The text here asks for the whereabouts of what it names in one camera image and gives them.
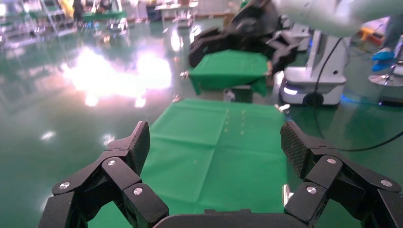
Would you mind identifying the chrome round stool base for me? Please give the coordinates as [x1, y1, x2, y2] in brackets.
[367, 61, 403, 88]

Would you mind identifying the long green covered table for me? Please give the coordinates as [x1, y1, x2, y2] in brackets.
[82, 10, 128, 23]

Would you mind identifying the blue shoe cover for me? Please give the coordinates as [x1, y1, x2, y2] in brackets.
[371, 48, 396, 62]
[371, 59, 394, 73]

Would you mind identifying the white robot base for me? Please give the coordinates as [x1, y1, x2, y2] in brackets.
[278, 29, 348, 106]

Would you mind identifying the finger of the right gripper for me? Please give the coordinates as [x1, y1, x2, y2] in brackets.
[188, 28, 232, 68]
[270, 42, 300, 76]

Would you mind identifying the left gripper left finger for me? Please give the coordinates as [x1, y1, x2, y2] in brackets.
[38, 121, 171, 228]

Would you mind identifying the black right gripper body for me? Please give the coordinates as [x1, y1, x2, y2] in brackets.
[220, 0, 284, 59]

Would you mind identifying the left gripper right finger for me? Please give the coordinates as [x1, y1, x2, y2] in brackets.
[280, 121, 403, 228]

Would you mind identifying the small green covered table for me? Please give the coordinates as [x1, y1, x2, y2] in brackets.
[188, 49, 270, 97]

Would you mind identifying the thin black floor cable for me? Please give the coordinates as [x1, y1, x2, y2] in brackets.
[313, 38, 403, 152]

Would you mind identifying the person leg in grey trousers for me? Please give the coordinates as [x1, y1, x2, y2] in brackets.
[382, 15, 403, 51]

